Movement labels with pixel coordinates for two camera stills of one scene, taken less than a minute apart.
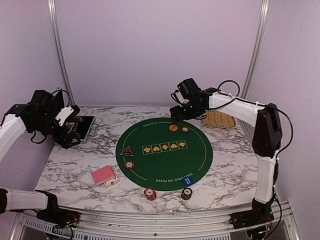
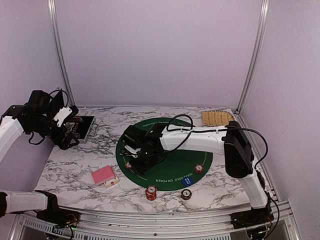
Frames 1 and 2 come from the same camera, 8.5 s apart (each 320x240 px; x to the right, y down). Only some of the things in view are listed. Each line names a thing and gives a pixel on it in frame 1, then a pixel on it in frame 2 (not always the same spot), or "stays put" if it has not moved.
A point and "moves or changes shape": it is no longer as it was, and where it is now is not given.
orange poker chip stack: (150, 194) moves or changes shape
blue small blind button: (187, 181) stays put
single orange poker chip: (129, 164) stays put
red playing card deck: (103, 175) stays put
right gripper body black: (188, 113) to (146, 162)
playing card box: (110, 183) stays put
